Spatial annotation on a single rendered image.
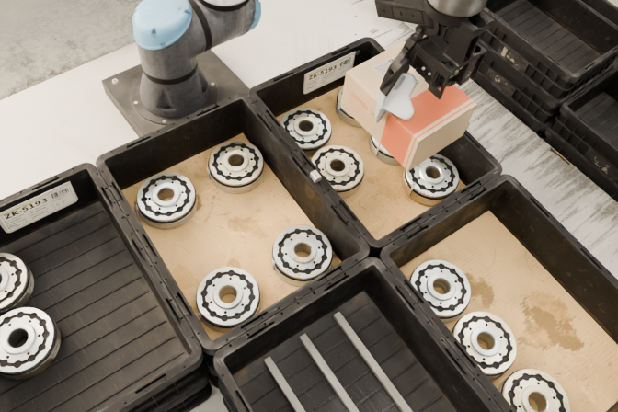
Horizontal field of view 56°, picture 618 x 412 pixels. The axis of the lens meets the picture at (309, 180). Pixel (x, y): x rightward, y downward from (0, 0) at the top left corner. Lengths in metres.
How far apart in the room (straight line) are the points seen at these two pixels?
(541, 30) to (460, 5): 1.40
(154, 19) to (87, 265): 0.48
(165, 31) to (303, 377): 0.68
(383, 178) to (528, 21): 1.12
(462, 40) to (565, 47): 1.35
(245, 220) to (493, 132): 0.66
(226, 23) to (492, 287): 0.72
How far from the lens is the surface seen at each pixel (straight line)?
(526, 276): 1.12
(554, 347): 1.08
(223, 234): 1.06
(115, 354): 1.00
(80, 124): 1.42
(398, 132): 0.86
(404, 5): 0.81
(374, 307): 1.01
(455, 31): 0.76
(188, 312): 0.91
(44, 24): 2.78
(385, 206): 1.10
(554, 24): 2.16
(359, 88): 0.89
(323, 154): 1.12
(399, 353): 1.00
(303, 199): 1.05
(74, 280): 1.06
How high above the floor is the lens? 1.76
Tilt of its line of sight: 56 degrees down
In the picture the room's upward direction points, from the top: 7 degrees clockwise
